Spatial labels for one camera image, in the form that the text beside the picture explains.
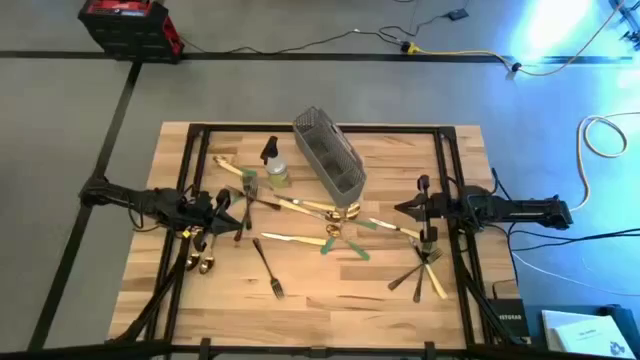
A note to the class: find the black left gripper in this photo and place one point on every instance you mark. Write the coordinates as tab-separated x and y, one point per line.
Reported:
202	212

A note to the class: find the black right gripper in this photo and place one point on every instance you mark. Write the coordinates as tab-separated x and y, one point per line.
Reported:
442	206

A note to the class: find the green spray bottle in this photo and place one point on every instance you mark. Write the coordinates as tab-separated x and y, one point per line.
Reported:
276	170

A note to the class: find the grey mesh cutlery basket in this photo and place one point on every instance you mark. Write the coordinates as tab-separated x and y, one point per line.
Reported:
325	150

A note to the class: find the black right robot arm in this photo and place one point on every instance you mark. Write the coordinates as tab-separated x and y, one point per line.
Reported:
525	212

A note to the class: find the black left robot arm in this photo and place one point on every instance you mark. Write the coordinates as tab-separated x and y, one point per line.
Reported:
140	202

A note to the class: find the black foot pedal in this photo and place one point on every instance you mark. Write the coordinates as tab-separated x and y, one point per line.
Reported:
457	14

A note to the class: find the black and red toolbox stack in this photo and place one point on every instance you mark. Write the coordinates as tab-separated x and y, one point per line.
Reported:
130	35

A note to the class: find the white paper booklet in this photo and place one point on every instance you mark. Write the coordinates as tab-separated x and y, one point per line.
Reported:
585	335

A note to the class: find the dark plastic case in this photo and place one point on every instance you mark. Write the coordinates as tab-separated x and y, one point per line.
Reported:
627	320

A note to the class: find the black Netgear network switch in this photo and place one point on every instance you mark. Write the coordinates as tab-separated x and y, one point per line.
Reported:
507	320

